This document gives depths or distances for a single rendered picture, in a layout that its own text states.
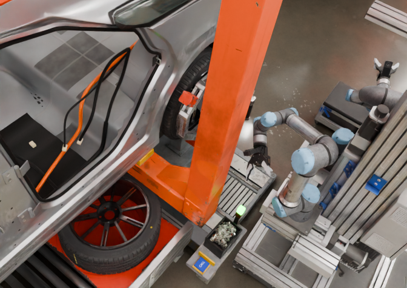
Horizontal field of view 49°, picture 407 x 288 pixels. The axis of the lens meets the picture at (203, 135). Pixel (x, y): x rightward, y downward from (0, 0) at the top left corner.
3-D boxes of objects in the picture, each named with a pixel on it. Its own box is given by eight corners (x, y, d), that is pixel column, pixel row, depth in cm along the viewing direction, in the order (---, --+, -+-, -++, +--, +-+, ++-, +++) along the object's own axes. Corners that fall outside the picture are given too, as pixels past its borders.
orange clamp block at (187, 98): (189, 91, 271) (183, 90, 263) (199, 98, 269) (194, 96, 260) (183, 101, 272) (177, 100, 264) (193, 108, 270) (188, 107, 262)
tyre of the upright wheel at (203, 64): (174, 31, 265) (126, 125, 283) (205, 51, 258) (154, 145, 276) (214, 44, 326) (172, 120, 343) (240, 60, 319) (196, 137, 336)
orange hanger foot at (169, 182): (137, 152, 305) (137, 120, 278) (197, 196, 290) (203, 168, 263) (120, 167, 296) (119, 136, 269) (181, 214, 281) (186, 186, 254)
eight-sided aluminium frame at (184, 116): (220, 105, 333) (232, 50, 290) (226, 110, 331) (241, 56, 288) (173, 149, 303) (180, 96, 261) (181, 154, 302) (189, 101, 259)
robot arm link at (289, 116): (351, 144, 207) (291, 101, 246) (332, 150, 204) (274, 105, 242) (348, 164, 213) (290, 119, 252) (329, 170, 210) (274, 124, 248)
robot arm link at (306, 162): (300, 214, 246) (334, 156, 203) (277, 223, 241) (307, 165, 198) (289, 196, 252) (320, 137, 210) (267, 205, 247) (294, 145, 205)
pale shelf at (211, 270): (225, 216, 295) (226, 214, 293) (246, 231, 291) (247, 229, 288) (185, 264, 272) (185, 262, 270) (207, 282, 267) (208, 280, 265)
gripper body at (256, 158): (271, 166, 241) (271, 145, 246) (261, 162, 235) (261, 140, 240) (259, 168, 246) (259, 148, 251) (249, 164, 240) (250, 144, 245)
